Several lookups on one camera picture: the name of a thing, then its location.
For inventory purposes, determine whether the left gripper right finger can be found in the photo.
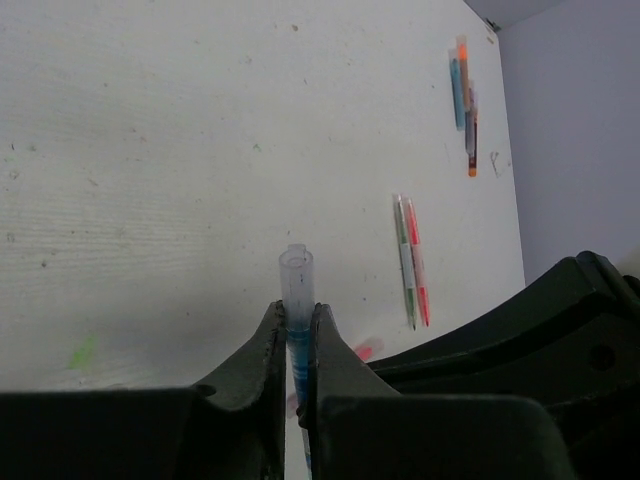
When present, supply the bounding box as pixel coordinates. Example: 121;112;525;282
304;304;575;479

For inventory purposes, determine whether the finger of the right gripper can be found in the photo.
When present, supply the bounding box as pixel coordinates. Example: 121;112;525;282
369;252;639;400

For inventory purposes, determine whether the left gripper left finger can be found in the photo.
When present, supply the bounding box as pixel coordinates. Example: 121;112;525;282
1;302;286;479

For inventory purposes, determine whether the green thin pen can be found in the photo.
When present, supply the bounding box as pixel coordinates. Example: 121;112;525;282
393;195;417;330

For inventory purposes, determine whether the blue gel pen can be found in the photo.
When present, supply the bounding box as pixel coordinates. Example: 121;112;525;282
277;242;317;480

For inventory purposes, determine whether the red highlighter pen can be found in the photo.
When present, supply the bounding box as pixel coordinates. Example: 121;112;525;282
403;196;430;327

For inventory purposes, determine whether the dark red pen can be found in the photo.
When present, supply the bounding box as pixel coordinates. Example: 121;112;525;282
286;337;384;419

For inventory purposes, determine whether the purple red pen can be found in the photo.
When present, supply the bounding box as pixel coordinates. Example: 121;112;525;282
465;81;478;177

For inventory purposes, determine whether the light blue pen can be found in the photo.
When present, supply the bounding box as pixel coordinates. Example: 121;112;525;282
449;49;466;131

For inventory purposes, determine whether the orange tipped pen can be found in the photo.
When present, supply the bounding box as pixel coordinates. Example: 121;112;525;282
456;35;471;111

